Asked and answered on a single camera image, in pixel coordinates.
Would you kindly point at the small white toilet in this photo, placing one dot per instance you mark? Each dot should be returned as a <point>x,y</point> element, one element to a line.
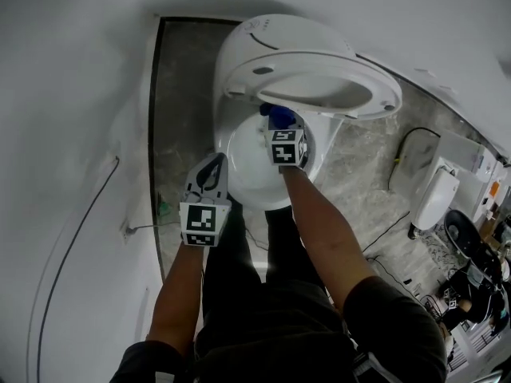
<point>435,194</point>

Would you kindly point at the white toilet bowl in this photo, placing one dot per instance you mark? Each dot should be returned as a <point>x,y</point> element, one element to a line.
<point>255,174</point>

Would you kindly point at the white toilet seat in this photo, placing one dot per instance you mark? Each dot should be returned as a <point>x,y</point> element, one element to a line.
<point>383,90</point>

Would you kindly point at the blue cloth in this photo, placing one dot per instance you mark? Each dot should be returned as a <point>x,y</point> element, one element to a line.
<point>281,114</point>

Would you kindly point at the white wall socket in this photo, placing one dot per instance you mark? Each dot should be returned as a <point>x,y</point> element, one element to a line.
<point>127,231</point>

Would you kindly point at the person's right forearm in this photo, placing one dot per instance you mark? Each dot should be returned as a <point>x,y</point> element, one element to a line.
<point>319,230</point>

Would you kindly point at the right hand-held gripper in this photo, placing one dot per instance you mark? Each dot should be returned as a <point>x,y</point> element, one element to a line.
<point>285,148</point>

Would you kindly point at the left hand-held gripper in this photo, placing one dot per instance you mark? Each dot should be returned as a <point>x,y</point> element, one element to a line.
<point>201,218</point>

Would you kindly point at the black round fan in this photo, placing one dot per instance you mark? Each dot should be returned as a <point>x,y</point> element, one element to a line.
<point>463,234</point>

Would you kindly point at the white box appliance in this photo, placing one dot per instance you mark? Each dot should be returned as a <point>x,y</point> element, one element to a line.
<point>463,150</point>

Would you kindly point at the person's left forearm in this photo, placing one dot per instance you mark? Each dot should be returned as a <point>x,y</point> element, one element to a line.
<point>175,293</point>

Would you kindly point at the person's black clothing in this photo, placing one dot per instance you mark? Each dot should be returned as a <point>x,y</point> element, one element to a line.
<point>271,325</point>

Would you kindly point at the small green object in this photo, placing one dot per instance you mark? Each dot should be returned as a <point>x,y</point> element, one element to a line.
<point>163,210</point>

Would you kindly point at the white toilet lid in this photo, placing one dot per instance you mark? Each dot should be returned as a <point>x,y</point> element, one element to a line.
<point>287,34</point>

